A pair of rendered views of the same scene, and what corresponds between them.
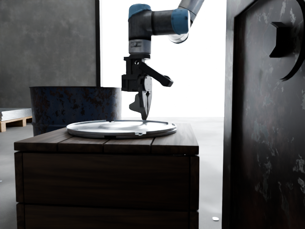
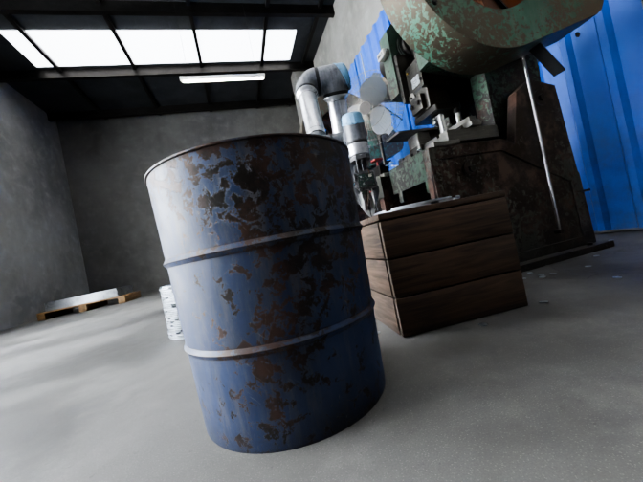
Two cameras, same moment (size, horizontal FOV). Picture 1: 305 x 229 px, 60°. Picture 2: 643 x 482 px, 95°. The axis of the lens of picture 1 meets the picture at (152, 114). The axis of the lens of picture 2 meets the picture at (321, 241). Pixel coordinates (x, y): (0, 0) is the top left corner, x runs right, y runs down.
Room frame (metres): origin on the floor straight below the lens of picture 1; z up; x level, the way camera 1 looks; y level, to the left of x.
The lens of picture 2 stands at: (1.29, 1.00, 0.30)
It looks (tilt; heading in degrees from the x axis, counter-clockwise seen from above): 1 degrees up; 256
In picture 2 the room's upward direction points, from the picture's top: 11 degrees counter-clockwise
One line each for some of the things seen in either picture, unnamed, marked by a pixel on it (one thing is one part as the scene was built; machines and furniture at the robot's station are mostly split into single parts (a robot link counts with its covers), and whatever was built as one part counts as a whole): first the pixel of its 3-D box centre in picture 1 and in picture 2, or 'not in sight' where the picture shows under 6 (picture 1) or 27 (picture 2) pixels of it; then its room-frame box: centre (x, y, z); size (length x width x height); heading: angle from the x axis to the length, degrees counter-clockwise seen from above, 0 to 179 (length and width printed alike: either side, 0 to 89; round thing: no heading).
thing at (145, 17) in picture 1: (140, 23); (354, 130); (0.86, 0.04, 0.67); 0.09 x 0.08 x 0.11; 76
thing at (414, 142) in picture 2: not in sight; (413, 145); (0.34, -0.39, 0.72); 0.25 x 0.14 x 0.14; 1
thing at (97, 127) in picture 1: (122, 126); (414, 207); (0.71, 0.08, 0.36); 0.29 x 0.29 x 0.01
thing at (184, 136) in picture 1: (124, 192); (424, 259); (0.72, 0.08, 0.18); 0.40 x 0.38 x 0.35; 174
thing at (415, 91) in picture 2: not in sight; (423, 86); (0.21, -0.40, 1.04); 0.17 x 0.15 x 0.30; 1
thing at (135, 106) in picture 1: (137, 107); (373, 202); (0.85, 0.05, 0.41); 0.06 x 0.03 x 0.09; 70
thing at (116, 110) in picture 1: (79, 137); (276, 281); (1.25, 0.35, 0.24); 0.42 x 0.42 x 0.48
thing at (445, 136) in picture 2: not in sight; (443, 149); (0.17, -0.40, 0.68); 0.45 x 0.30 x 0.06; 91
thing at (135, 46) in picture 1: (139, 48); (359, 151); (0.86, 0.04, 0.59); 0.08 x 0.08 x 0.05
